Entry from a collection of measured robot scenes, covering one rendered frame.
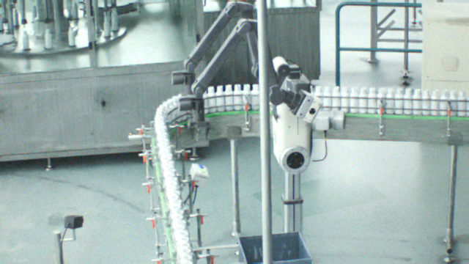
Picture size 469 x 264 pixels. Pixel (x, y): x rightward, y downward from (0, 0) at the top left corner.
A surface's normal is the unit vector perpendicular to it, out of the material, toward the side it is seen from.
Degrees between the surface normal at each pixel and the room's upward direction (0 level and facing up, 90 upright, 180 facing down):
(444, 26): 90
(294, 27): 90
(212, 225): 0
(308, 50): 90
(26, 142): 89
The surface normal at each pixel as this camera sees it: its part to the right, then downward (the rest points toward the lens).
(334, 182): -0.04, -0.94
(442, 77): -0.18, 0.32
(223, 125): 0.23, 0.31
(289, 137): 0.13, 0.49
